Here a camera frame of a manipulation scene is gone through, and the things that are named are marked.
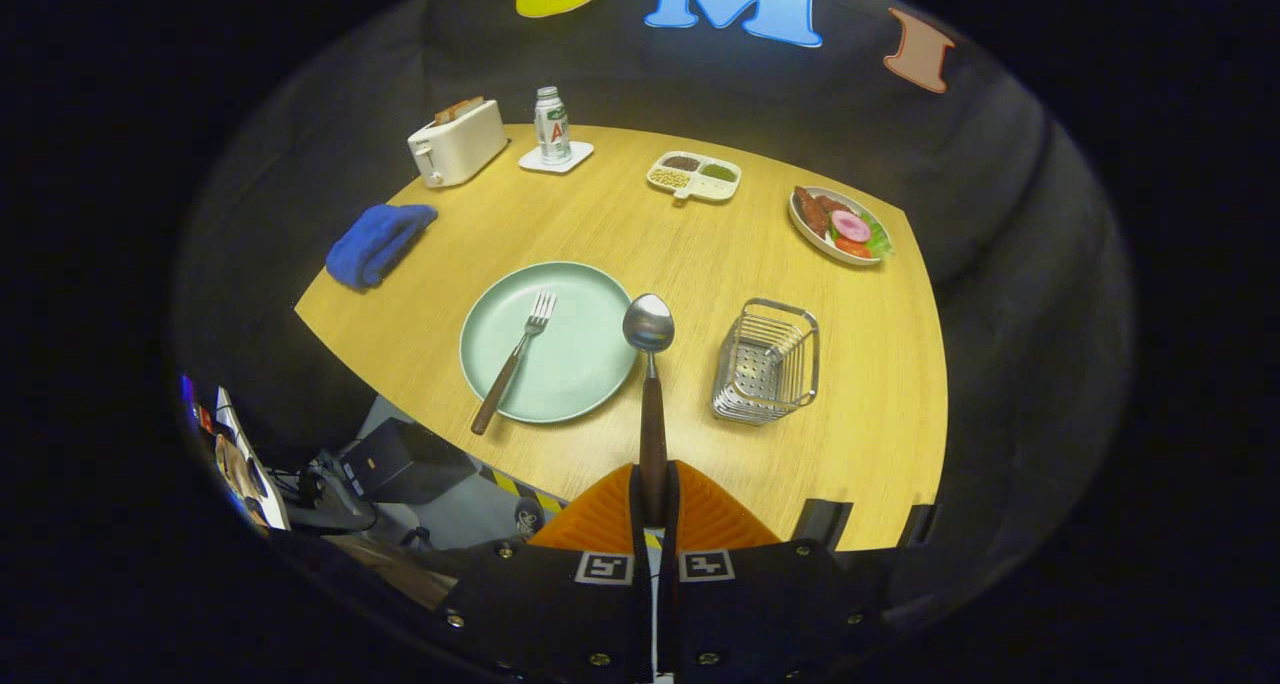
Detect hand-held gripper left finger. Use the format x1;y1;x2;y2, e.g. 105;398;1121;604
440;462;656;684

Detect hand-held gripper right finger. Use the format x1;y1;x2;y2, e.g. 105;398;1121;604
655;459;891;684

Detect wooden handled fork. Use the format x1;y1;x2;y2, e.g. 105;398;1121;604
470;290;558;436

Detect wooden handled spoon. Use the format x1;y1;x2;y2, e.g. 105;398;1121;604
622;293;676;527

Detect pale green plate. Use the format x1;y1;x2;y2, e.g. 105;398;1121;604
459;261;641;425

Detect black box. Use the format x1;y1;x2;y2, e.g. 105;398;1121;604
340;419;476;505

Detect white food plate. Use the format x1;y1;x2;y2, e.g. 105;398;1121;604
787;185;894;267

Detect brown meat pieces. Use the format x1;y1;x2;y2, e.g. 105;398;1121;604
795;186;851;237

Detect white divided bean dish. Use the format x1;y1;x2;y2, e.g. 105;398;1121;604
646;151;743;203

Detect white square coaster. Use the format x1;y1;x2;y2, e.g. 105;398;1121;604
518;141;595;175

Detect blue folded towel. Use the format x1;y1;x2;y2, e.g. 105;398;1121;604
325;203;439;291

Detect computer monitor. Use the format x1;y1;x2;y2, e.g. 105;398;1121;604
180;374;291;530

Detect black backdrop cloth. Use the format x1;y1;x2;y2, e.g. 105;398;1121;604
170;0;1136;605

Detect small drink bottle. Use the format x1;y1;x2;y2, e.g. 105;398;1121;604
534;86;572;166

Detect white toaster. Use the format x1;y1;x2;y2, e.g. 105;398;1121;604
407;99;509;188

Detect black table bracket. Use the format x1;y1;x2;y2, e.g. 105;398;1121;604
900;504;941;547
790;499;853;550

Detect metal wire basket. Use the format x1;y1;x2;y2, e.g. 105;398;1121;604
711;298;821;426

